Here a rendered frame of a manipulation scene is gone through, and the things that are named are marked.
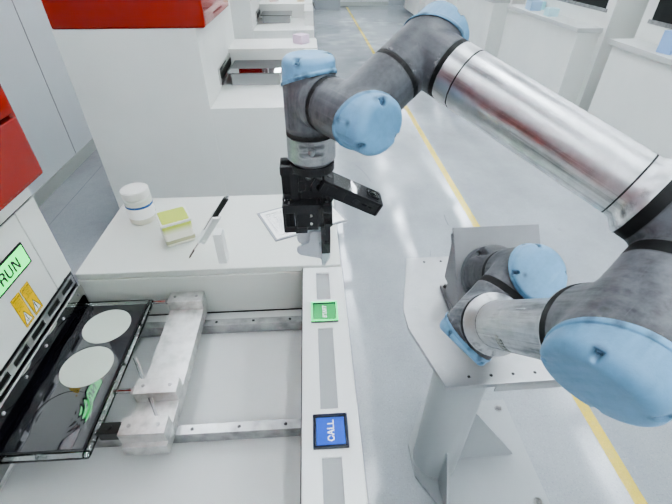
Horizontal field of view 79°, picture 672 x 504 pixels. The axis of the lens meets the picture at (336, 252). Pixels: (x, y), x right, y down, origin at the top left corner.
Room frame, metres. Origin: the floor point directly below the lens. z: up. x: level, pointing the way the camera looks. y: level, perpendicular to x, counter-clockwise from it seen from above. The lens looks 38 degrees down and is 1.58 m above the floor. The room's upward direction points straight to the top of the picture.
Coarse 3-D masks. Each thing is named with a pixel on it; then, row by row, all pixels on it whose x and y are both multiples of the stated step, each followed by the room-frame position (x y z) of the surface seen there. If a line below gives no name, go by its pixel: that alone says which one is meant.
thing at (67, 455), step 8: (0, 456) 0.32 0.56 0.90; (8, 456) 0.32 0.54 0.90; (16, 456) 0.32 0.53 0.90; (24, 456) 0.32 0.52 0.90; (32, 456) 0.32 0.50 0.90; (40, 456) 0.32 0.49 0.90; (48, 456) 0.32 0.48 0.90; (56, 456) 0.32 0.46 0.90; (64, 456) 0.33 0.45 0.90; (72, 456) 0.33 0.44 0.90; (80, 456) 0.33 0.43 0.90; (0, 464) 0.32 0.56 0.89
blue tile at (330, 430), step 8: (320, 424) 0.35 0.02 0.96; (328, 424) 0.35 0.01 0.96; (336, 424) 0.35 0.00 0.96; (344, 424) 0.35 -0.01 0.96; (320, 432) 0.33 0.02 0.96; (328, 432) 0.33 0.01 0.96; (336, 432) 0.33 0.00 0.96; (344, 432) 0.33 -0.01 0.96; (320, 440) 0.32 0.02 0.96; (328, 440) 0.32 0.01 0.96; (336, 440) 0.32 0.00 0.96; (344, 440) 0.32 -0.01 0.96
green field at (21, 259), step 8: (16, 256) 0.60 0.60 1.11; (24, 256) 0.61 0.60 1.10; (8, 264) 0.57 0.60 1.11; (16, 264) 0.59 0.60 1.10; (24, 264) 0.60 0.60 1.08; (0, 272) 0.55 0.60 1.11; (8, 272) 0.56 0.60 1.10; (16, 272) 0.58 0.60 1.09; (0, 280) 0.54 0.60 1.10; (8, 280) 0.55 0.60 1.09; (0, 288) 0.53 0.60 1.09
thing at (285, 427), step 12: (264, 420) 0.42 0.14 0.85; (276, 420) 0.42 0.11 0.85; (288, 420) 0.42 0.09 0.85; (300, 420) 0.42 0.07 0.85; (180, 432) 0.39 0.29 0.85; (192, 432) 0.39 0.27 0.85; (204, 432) 0.39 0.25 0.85; (216, 432) 0.39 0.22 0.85; (228, 432) 0.39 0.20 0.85; (240, 432) 0.40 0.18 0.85; (252, 432) 0.40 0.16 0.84; (264, 432) 0.40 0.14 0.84; (276, 432) 0.40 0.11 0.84; (288, 432) 0.40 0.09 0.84; (300, 432) 0.40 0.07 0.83; (96, 444) 0.38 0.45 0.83; (108, 444) 0.38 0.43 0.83; (120, 444) 0.38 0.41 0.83
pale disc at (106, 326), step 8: (104, 312) 0.65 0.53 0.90; (112, 312) 0.65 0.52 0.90; (120, 312) 0.65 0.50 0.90; (96, 320) 0.63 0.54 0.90; (104, 320) 0.63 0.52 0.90; (112, 320) 0.63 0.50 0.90; (120, 320) 0.63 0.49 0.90; (128, 320) 0.63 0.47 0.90; (88, 328) 0.61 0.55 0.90; (96, 328) 0.61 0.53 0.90; (104, 328) 0.61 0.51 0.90; (112, 328) 0.61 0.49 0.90; (120, 328) 0.61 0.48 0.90; (88, 336) 0.58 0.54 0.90; (96, 336) 0.58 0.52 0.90; (104, 336) 0.58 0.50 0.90; (112, 336) 0.58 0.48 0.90
